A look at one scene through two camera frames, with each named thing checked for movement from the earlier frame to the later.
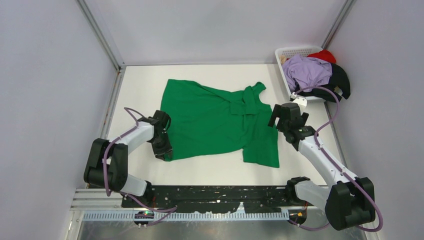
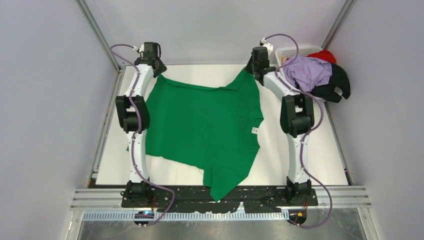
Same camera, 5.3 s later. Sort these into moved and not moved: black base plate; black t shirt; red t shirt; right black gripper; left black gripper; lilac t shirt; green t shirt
Moved: green t shirt; right black gripper; left black gripper
Not moved: lilac t shirt; black base plate; black t shirt; red t shirt
